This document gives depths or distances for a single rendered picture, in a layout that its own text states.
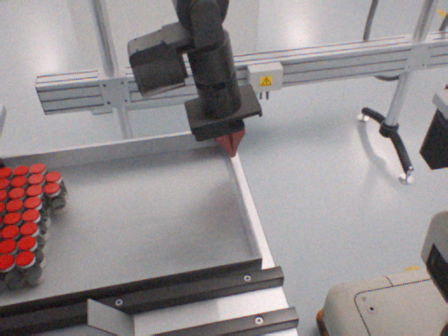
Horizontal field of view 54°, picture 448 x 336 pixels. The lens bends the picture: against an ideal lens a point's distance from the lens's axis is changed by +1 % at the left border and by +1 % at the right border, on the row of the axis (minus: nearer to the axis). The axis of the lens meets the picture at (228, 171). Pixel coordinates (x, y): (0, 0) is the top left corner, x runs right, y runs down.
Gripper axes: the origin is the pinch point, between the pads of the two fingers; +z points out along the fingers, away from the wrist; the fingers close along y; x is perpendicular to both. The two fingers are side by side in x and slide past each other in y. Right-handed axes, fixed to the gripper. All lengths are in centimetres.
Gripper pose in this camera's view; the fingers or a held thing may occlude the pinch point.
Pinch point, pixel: (232, 150)
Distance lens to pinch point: 68.6
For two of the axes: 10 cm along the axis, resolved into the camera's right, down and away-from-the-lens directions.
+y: -9.6, 2.7, -0.3
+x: 2.1, 6.9, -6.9
